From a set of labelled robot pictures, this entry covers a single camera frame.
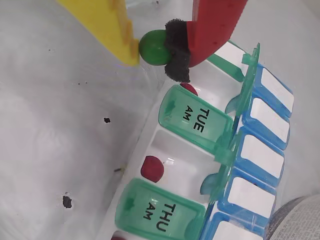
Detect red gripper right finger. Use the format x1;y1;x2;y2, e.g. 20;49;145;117
164;0;249;84

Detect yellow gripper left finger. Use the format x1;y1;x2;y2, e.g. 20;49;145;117
56;0;140;68

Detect green round pill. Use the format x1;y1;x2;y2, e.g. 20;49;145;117
138;29;174;67

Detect weekly pill organizer box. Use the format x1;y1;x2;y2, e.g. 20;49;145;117
98;39;296;240

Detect white tablecloth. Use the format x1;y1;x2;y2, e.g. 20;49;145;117
0;0;320;240

